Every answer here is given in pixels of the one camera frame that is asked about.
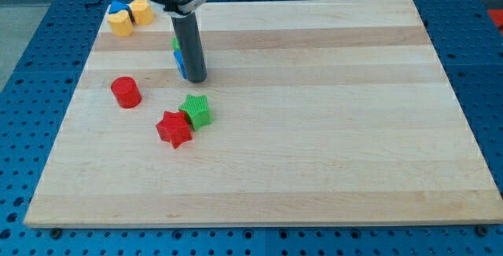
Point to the green star block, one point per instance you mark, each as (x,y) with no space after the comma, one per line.
(197,111)

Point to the green block behind rod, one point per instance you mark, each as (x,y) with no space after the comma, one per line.
(175,44)

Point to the yellow block rear right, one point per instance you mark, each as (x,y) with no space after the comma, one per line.
(142,12)

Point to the blue block by yellow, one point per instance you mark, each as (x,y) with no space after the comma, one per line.
(117,6)

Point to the red star block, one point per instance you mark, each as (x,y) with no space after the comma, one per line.
(174,128)

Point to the red cylinder block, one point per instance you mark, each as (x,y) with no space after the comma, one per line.
(126,92)

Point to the light wooden board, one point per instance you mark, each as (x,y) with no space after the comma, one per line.
(324,113)

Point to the blue cube block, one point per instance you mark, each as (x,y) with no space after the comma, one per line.
(180,63)

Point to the yellow block front left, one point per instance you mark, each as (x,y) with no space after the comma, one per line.
(120,23)

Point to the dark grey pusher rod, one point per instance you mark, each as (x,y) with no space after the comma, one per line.
(188,36)

